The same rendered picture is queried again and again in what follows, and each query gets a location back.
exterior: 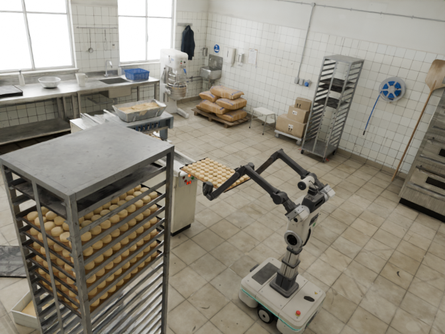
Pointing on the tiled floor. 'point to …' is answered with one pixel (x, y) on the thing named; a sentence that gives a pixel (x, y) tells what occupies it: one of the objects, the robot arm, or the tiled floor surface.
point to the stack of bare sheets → (11, 262)
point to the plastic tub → (24, 306)
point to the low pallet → (220, 118)
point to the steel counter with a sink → (97, 79)
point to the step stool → (264, 116)
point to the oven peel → (435, 75)
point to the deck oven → (428, 170)
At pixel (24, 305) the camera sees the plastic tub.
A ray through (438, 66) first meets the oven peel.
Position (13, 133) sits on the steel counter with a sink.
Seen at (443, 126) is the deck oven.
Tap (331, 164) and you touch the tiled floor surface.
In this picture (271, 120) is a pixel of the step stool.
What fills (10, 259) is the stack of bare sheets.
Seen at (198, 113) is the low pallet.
